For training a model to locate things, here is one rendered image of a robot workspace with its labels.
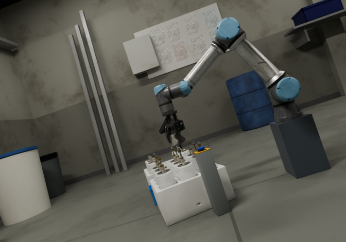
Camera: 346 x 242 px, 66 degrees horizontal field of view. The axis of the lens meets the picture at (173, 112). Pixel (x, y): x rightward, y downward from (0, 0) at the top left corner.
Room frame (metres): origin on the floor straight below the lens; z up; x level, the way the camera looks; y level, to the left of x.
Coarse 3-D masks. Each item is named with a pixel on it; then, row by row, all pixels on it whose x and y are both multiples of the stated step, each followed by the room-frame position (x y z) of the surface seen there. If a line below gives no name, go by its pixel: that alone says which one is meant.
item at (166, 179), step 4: (168, 172) 1.40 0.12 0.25; (172, 172) 1.43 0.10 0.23; (156, 176) 1.43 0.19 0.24; (160, 176) 1.40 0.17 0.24; (164, 176) 1.39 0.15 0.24; (168, 176) 1.40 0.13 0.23; (172, 176) 1.42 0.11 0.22; (160, 180) 1.40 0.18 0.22; (164, 180) 1.40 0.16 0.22; (168, 180) 1.40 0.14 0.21; (172, 180) 1.41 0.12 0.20; (160, 184) 1.41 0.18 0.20; (164, 184) 1.40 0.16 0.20; (168, 184) 1.39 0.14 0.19; (172, 184) 1.40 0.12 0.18; (160, 188) 1.42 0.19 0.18
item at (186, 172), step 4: (188, 164) 1.43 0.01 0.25; (192, 164) 1.44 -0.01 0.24; (176, 168) 1.46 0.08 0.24; (180, 168) 1.42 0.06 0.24; (184, 168) 1.42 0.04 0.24; (188, 168) 1.42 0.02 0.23; (192, 168) 1.43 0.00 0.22; (180, 172) 1.43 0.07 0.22; (184, 172) 1.42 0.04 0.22; (188, 172) 1.42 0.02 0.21; (192, 172) 1.43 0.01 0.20; (180, 176) 1.44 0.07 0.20; (184, 176) 1.42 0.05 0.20; (188, 176) 1.42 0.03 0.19; (192, 176) 1.42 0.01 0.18; (180, 180) 1.45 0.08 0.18; (184, 180) 1.42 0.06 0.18
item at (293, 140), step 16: (272, 128) 1.55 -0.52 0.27; (288, 128) 1.41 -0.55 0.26; (304, 128) 1.40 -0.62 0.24; (288, 144) 1.41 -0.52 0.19; (304, 144) 1.40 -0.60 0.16; (320, 144) 1.39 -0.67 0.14; (288, 160) 1.45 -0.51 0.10; (304, 160) 1.40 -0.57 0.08; (320, 160) 1.40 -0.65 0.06; (304, 176) 1.41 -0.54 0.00
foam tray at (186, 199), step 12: (192, 180) 1.39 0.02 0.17; (228, 180) 1.43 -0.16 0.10; (156, 192) 1.36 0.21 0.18; (168, 192) 1.36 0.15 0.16; (180, 192) 1.37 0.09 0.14; (192, 192) 1.39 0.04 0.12; (204, 192) 1.40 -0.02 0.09; (228, 192) 1.42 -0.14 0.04; (168, 204) 1.36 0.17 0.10; (180, 204) 1.37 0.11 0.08; (192, 204) 1.38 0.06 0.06; (204, 204) 1.39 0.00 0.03; (168, 216) 1.36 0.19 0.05; (180, 216) 1.37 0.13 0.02
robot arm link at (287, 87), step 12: (228, 24) 1.32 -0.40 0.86; (216, 36) 1.43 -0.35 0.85; (228, 36) 1.32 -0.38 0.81; (240, 36) 1.32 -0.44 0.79; (228, 48) 1.39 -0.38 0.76; (240, 48) 1.34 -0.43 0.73; (252, 48) 1.33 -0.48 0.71; (252, 60) 1.34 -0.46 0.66; (264, 60) 1.33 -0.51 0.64; (264, 72) 1.33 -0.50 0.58; (276, 72) 1.32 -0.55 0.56; (276, 84) 1.31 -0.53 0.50; (288, 84) 1.29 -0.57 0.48; (276, 96) 1.35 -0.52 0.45; (288, 96) 1.30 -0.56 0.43
